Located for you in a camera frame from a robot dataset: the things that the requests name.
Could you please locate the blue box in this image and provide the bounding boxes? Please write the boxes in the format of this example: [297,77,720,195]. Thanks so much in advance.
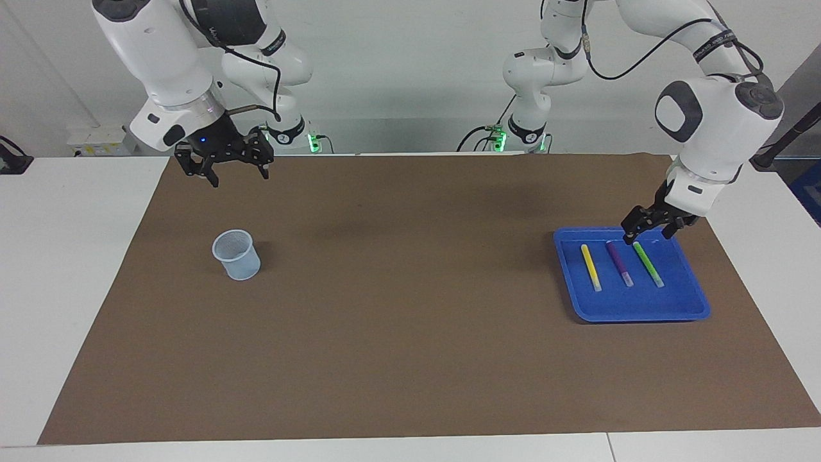
[790,159,821,227]

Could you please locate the yellow pen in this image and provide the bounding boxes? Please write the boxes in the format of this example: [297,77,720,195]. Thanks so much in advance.
[580,244,603,293]

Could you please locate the translucent plastic cup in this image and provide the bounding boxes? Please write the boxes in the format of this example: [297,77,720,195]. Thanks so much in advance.
[212,229,262,281]

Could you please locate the green pen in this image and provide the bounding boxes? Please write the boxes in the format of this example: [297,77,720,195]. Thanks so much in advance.
[632,241,665,288]

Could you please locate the black left base cables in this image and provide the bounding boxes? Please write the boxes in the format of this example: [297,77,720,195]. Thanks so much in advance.
[457,96,517,153]

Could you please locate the brown table mat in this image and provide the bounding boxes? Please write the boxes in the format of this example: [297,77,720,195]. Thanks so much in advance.
[37,153,821,445]

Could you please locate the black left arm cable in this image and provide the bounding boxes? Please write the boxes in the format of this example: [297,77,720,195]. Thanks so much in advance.
[579,0,765,83]

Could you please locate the blue plastic tray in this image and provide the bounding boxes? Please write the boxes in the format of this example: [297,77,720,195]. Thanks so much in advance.
[553,226,711,323]

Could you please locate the black stand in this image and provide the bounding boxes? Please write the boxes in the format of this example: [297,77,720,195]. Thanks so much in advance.
[746,103,821,171]

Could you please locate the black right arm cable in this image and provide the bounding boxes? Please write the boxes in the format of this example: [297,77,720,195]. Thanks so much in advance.
[180,0,284,123]

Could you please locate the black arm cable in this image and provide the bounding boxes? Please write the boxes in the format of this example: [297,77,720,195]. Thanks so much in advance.
[579,0,765,83]
[180,0,284,123]

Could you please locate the black table clamp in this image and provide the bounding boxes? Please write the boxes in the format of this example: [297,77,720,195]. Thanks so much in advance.
[0,136,34,175]

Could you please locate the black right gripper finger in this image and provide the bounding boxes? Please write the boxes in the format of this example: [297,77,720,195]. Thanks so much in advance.
[247,126,275,180]
[174,144,221,188]

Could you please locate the purple pen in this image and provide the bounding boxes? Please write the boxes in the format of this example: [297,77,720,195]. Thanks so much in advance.
[605,241,634,287]

